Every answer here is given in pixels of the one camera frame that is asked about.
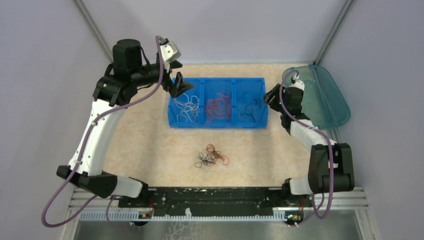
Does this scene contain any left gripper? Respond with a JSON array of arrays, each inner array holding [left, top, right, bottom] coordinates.
[[130, 59, 194, 97]]

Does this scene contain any white thin cable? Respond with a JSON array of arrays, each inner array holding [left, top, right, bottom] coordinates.
[[172, 93, 201, 123], [178, 94, 201, 122]]

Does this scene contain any black thin cable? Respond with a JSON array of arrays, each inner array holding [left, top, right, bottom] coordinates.
[[237, 92, 264, 123]]

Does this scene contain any orange thin cable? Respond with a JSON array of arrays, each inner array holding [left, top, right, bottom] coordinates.
[[204, 92, 233, 124]]

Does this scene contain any orange cable bundle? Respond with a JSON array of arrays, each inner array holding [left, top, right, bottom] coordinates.
[[194, 143, 230, 169]]

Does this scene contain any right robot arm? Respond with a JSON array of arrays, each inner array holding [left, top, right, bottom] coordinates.
[[263, 80, 355, 206]]

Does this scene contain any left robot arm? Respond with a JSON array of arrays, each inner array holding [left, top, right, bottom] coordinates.
[[56, 36, 193, 207]]

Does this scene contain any blue three-compartment bin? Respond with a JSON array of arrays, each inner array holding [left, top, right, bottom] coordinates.
[[167, 77, 269, 129]]

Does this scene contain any teal transparent plastic lid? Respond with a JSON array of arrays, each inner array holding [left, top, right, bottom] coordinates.
[[281, 64, 351, 130]]

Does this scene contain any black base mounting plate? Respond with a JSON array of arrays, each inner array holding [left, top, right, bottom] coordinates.
[[118, 187, 312, 217]]

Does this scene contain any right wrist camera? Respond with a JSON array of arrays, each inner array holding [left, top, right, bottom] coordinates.
[[289, 75, 305, 91]]

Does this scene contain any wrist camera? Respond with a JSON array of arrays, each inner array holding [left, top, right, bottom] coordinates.
[[159, 38, 182, 65], [289, 75, 305, 91]]

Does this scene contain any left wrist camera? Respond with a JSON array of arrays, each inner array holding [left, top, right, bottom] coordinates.
[[159, 38, 182, 65]]

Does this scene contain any aluminium front rail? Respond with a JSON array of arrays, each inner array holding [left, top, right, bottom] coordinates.
[[67, 186, 370, 222]]

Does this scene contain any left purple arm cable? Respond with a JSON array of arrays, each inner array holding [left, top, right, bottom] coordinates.
[[41, 35, 166, 231]]

